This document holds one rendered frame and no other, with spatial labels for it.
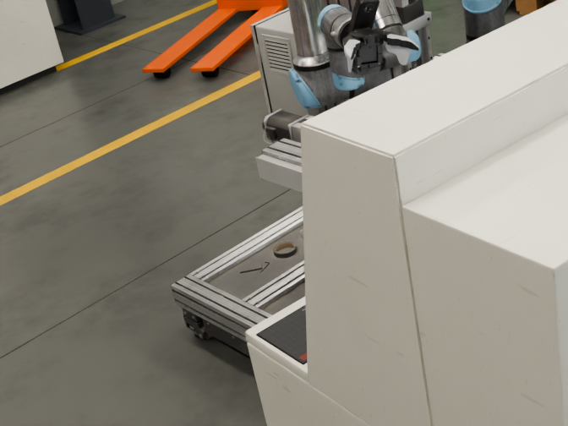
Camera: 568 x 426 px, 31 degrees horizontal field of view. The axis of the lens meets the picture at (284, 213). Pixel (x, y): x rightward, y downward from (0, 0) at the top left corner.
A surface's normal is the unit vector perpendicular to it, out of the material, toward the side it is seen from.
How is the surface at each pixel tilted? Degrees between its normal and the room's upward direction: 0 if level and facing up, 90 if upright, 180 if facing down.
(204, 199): 0
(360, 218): 90
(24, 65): 90
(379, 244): 90
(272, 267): 0
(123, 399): 0
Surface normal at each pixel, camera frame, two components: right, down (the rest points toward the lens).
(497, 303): -0.79, 0.41
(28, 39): 0.66, 0.25
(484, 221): -0.18, -0.87
